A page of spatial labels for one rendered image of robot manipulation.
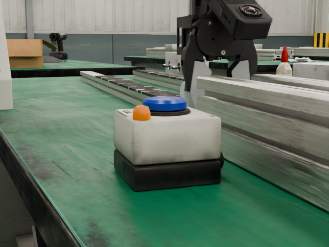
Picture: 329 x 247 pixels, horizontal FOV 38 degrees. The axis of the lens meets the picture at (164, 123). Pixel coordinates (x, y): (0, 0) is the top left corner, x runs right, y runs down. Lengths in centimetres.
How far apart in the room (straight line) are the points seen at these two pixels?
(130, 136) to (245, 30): 21
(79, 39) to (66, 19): 54
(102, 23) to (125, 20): 59
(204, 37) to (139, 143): 25
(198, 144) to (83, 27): 1150
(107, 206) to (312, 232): 15
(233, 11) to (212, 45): 7
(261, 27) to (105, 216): 30
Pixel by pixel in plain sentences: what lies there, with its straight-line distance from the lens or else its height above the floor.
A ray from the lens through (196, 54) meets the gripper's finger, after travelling 61.
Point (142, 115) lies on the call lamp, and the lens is 39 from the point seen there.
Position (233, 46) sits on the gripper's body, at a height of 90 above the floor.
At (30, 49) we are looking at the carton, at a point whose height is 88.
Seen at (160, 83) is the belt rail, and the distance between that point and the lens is 143.
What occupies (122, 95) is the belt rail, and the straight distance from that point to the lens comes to 108.
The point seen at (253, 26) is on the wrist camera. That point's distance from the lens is 55.
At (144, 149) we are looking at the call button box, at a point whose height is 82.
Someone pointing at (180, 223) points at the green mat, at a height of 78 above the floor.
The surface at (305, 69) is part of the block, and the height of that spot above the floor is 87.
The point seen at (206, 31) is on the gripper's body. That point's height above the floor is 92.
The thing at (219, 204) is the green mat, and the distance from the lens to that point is 38.
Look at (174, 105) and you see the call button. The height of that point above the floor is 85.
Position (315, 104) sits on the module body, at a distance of 37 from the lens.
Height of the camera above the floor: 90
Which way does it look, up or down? 9 degrees down
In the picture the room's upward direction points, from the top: straight up
